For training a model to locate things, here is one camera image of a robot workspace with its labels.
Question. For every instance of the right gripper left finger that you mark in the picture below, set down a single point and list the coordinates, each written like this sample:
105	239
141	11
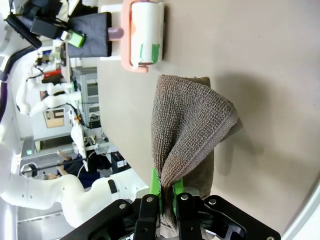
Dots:
147	212

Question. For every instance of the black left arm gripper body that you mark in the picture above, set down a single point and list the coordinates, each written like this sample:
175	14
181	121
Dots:
45	27

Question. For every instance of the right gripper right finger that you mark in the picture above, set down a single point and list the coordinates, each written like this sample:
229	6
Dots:
187	212

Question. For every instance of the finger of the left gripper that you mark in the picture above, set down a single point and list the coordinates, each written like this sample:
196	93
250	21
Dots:
75	38

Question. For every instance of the pink white lint roller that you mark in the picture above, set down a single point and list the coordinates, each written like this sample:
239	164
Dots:
147	27

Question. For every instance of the brown towel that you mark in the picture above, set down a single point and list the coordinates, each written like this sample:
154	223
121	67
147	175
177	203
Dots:
190	117

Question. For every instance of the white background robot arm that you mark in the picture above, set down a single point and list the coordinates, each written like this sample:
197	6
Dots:
50	102

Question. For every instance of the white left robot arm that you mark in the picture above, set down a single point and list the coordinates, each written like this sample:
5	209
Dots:
75	195

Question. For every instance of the white folded roller stand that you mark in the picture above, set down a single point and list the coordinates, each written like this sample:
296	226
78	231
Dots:
111	8

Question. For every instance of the grey equipment cabinet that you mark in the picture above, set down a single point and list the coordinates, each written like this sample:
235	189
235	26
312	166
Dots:
86	87

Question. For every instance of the background person dark blue clothes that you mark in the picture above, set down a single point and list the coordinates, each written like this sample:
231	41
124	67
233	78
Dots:
92	172

